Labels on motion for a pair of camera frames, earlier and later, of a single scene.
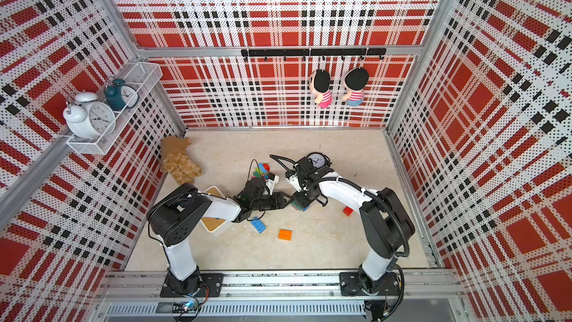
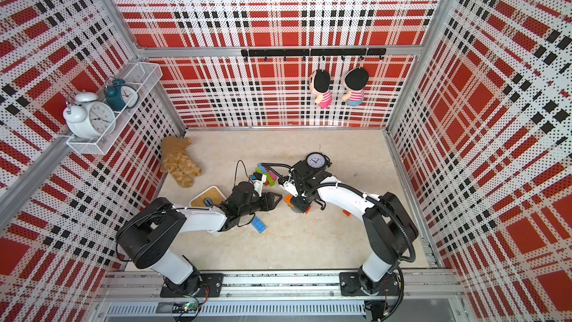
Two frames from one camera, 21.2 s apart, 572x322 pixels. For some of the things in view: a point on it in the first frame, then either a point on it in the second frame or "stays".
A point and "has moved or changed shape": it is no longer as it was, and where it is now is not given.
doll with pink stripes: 319,83 stays
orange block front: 284,235 has moved or changed shape
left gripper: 279,200 stays
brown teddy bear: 177,161 stays
